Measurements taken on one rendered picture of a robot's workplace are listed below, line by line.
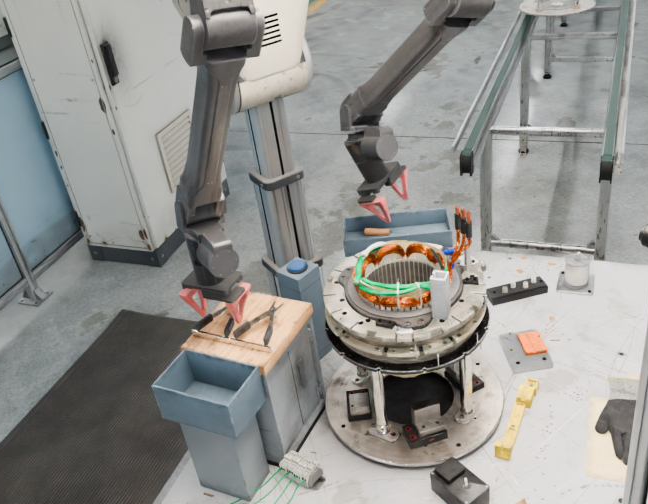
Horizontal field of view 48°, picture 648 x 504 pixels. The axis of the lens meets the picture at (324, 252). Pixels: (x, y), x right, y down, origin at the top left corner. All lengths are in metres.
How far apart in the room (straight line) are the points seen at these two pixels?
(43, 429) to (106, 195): 1.21
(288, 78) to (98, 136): 2.00
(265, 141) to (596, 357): 0.90
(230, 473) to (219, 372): 0.20
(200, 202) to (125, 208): 2.40
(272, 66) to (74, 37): 1.87
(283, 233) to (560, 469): 0.83
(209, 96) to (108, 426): 2.01
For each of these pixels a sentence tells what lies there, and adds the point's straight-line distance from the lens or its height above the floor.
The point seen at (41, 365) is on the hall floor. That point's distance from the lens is 3.40.
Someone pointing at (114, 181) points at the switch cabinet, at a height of 0.49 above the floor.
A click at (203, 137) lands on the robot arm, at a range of 1.15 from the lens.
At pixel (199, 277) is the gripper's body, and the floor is 1.20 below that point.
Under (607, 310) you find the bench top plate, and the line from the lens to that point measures 1.90.
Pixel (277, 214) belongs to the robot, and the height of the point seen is 1.08.
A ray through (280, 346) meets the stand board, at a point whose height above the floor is 1.06.
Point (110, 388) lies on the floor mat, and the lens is 3.10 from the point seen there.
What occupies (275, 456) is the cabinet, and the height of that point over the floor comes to 0.81.
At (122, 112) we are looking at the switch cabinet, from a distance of 3.45.
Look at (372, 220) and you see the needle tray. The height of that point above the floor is 1.05.
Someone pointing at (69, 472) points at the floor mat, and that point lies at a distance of 2.84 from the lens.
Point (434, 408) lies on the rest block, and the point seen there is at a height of 0.86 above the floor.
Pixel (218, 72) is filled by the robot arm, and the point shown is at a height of 1.62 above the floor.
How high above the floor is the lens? 1.94
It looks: 33 degrees down
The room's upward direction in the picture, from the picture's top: 9 degrees counter-clockwise
